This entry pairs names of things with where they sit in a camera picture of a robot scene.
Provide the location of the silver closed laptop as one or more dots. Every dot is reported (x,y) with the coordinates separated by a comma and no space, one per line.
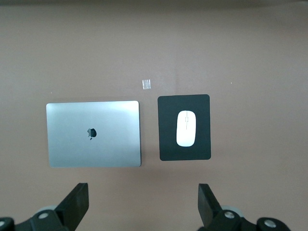
(91,149)

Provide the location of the white computer mouse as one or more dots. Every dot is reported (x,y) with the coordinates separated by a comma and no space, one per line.
(186,130)

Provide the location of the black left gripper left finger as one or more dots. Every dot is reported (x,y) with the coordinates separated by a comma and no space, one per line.
(72,207)

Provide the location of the clear tape piece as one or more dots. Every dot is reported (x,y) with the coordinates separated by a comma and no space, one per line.
(146,84)

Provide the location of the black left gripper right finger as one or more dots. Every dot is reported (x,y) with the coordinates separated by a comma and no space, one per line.
(209,209)

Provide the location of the black mouse pad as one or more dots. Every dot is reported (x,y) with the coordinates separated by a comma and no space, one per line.
(166,134)

